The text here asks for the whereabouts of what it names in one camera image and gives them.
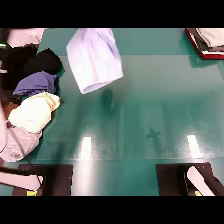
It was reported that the light blue shirt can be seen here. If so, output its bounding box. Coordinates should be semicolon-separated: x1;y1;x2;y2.
65;28;124;95

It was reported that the cream garment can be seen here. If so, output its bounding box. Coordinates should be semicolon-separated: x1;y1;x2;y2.
7;91;62;134

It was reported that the blue garment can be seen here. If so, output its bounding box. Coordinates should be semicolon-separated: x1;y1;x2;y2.
12;71;58;98

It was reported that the black garment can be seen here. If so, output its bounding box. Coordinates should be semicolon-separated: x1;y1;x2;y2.
22;48;64;80

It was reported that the grey garment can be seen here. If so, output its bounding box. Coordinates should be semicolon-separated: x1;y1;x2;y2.
0;125;44;164

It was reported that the white garment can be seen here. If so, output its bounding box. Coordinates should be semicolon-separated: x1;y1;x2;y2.
195;28;224;48

